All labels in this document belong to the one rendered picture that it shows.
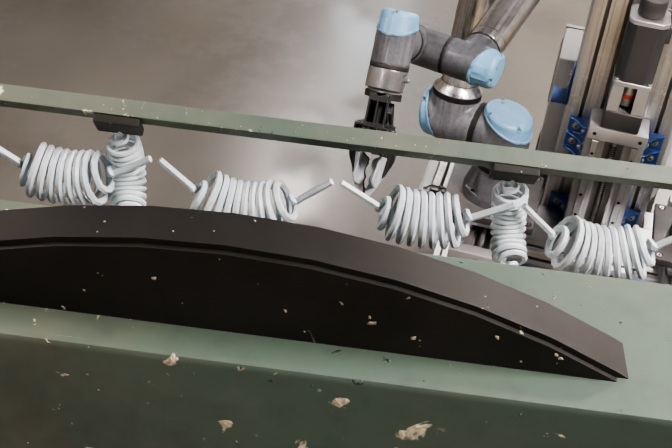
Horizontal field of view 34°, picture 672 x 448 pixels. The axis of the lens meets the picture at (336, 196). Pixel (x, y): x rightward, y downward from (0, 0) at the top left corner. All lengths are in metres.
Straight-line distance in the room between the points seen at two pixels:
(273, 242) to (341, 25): 5.03
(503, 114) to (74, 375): 2.05
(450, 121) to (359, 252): 2.04
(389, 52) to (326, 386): 1.55
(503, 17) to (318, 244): 1.71
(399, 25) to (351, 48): 3.29
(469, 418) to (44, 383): 0.20
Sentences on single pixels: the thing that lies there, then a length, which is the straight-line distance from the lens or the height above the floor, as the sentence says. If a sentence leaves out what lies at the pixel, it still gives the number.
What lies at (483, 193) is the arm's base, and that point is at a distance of 2.58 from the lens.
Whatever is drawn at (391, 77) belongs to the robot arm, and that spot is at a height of 1.55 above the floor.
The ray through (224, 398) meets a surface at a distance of 0.52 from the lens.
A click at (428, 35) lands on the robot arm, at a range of 2.12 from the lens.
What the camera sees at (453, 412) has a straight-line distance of 0.52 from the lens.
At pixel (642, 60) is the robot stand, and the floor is 1.44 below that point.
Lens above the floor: 2.56
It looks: 37 degrees down
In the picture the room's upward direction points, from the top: 6 degrees clockwise
